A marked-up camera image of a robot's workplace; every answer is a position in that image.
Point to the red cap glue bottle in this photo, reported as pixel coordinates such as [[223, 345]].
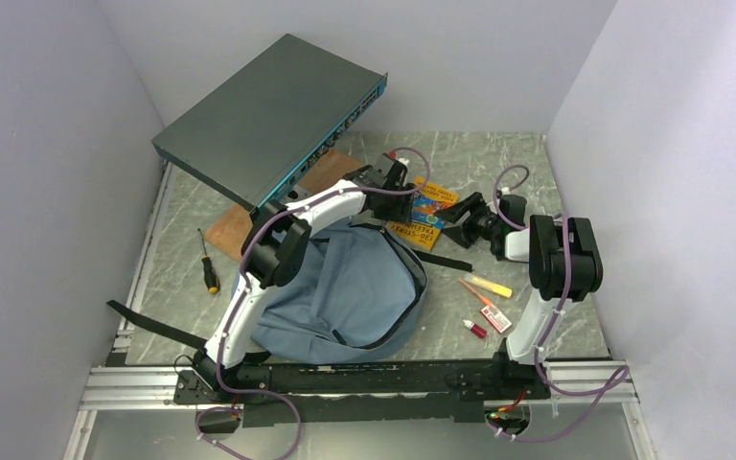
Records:
[[477, 330]]

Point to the yellow highlighter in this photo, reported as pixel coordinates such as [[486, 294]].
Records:
[[490, 286]]

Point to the blue backpack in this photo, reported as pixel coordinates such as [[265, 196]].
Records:
[[356, 298]]

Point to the yellow bottom book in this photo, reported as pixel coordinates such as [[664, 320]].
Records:
[[424, 228]]

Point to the black yellow screwdriver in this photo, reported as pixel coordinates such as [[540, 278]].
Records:
[[210, 277]]

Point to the red white eraser box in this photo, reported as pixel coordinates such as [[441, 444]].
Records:
[[496, 318]]

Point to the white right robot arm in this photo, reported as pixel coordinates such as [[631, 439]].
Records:
[[562, 254]]

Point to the aluminium frame rail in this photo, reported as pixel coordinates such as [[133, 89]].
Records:
[[152, 388]]

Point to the grey network switch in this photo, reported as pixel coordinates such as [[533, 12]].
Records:
[[257, 134]]

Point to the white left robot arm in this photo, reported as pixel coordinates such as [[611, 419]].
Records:
[[274, 251]]

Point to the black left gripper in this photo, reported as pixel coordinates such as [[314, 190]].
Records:
[[403, 212]]

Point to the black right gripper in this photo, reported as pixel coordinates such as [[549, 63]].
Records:
[[453, 213]]

